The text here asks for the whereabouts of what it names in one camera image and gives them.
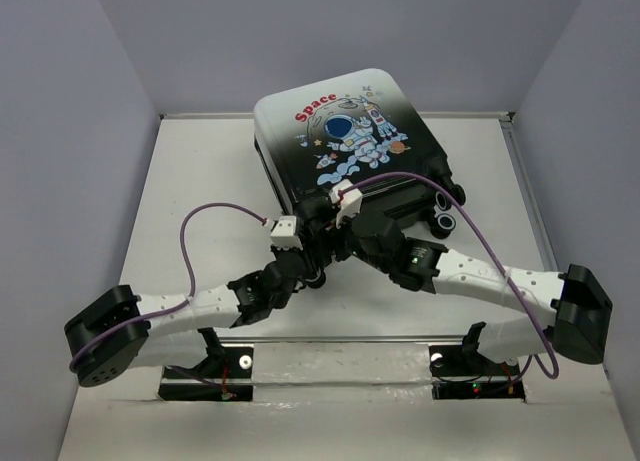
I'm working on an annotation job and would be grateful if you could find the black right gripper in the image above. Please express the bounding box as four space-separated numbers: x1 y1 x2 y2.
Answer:
306 204 392 274

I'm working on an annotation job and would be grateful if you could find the small space print suitcase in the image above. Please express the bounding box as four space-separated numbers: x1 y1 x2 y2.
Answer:
252 68 469 290

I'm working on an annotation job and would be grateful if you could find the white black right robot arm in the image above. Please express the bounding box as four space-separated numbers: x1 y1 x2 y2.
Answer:
339 212 613 373

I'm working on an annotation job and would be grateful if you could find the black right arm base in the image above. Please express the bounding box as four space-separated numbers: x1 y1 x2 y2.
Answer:
429 322 526 401

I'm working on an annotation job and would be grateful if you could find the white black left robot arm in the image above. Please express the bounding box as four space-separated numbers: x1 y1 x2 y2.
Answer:
64 246 331 387

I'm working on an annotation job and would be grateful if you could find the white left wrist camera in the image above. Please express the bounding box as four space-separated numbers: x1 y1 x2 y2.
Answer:
265 215 303 250

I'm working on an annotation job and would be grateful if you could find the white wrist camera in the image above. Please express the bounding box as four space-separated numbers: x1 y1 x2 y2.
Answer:
265 215 303 250
329 179 363 228

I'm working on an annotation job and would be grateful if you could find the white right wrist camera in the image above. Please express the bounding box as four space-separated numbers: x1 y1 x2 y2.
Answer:
329 179 363 228

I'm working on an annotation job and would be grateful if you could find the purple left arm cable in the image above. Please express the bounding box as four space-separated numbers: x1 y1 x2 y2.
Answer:
68 202 271 375

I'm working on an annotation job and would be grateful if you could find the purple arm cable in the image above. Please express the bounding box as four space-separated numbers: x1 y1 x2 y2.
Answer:
68 202 271 375
332 172 560 380

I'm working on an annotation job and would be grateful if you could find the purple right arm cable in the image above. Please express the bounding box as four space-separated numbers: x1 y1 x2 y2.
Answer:
332 172 560 380

